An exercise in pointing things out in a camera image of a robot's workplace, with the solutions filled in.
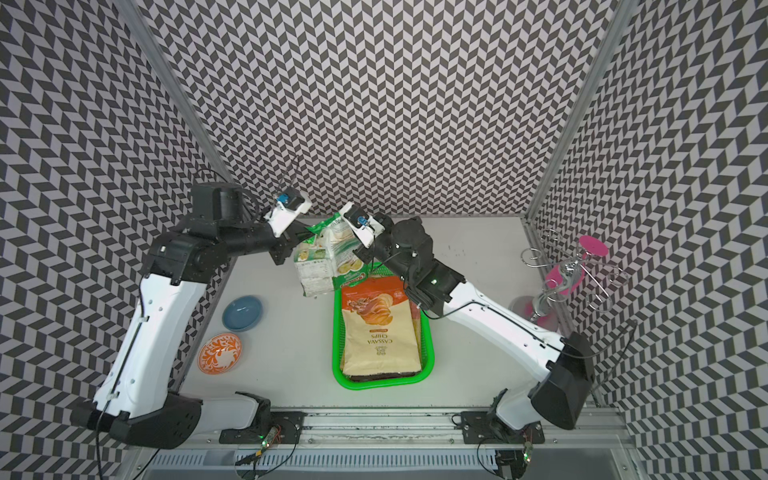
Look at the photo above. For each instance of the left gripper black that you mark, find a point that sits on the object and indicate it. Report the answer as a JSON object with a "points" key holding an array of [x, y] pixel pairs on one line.
{"points": [[287, 241]]}

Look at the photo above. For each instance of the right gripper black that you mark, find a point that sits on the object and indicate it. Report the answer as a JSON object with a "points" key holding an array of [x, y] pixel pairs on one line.
{"points": [[363, 255]]}

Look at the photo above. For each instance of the green red Chuba bag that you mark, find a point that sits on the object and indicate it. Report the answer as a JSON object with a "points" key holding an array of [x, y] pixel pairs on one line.
{"points": [[327, 260]]}

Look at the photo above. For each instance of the red orange snack bag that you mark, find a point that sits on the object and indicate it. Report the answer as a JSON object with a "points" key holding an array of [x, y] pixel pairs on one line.
{"points": [[380, 337]]}

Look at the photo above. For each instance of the brown dark snack bag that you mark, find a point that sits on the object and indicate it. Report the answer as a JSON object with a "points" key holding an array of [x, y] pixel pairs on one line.
{"points": [[384, 378]]}

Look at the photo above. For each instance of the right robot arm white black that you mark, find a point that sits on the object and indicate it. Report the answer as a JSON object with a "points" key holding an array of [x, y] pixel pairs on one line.
{"points": [[561, 368]]}

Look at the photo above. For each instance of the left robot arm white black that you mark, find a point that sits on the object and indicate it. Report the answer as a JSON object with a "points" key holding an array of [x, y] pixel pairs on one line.
{"points": [[134, 404]]}

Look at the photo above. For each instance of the blue bowl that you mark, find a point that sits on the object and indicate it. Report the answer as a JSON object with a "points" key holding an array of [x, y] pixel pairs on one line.
{"points": [[242, 314]]}

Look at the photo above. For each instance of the orange patterned bowl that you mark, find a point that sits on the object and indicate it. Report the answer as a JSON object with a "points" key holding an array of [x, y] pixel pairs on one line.
{"points": [[219, 354]]}

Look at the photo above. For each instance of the chrome pink cup stand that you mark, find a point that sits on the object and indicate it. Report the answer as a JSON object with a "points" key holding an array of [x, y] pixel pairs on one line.
{"points": [[585, 264]]}

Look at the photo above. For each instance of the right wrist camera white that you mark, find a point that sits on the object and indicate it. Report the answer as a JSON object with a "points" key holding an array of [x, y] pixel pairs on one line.
{"points": [[365, 227]]}

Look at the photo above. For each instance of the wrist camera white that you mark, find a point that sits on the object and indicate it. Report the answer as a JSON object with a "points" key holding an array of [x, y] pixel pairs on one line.
{"points": [[365, 227], [290, 204]]}

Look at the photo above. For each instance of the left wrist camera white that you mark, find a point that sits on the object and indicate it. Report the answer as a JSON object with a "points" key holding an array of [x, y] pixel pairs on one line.
{"points": [[290, 204]]}

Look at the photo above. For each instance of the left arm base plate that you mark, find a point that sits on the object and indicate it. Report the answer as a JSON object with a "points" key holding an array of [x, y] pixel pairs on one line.
{"points": [[287, 426]]}

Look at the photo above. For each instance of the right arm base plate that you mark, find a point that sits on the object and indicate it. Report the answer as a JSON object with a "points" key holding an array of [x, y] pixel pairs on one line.
{"points": [[482, 427]]}

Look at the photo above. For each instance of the aluminium front rail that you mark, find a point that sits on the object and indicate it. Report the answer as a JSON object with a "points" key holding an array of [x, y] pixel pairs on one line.
{"points": [[379, 428]]}

